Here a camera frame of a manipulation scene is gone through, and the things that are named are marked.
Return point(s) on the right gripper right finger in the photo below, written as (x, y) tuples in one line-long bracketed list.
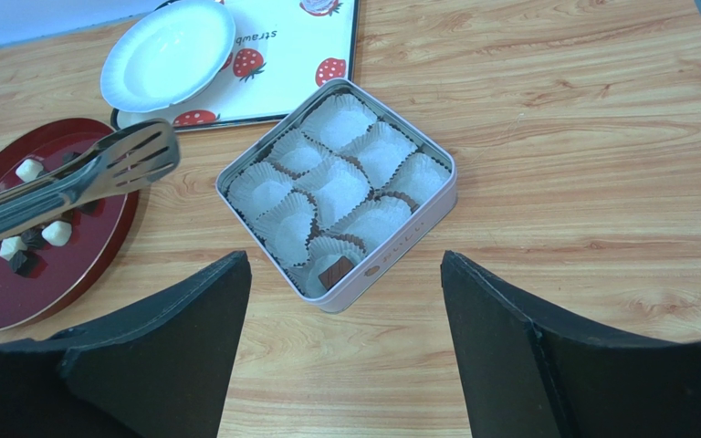
[(530, 368)]

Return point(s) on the strawberry pattern tray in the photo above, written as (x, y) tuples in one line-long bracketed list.
[(283, 52)]

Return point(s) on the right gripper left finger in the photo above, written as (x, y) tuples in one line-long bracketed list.
[(159, 367)]

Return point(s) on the white paper plate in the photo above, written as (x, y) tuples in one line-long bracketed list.
[(168, 56)]

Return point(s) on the brown chocolate piece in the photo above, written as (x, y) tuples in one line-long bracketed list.
[(330, 275)]

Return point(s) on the pink chocolate tin box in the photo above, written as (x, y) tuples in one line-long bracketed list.
[(342, 175)]

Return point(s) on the red round tray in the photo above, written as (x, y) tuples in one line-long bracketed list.
[(61, 274)]

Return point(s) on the metal serving tongs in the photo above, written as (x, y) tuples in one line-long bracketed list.
[(123, 162)]

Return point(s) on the white chocolate piece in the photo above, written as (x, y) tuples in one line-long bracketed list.
[(29, 170)]

